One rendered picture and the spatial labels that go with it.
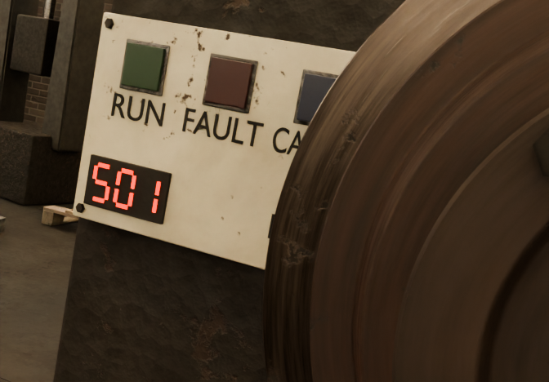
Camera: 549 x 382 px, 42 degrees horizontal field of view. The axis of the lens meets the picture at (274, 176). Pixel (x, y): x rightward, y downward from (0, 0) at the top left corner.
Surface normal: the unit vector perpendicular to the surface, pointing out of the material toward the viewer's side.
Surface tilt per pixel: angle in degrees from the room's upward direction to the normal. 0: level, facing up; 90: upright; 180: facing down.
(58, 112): 90
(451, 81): 90
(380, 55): 90
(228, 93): 90
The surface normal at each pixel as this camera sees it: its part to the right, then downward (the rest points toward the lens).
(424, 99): -0.36, 0.04
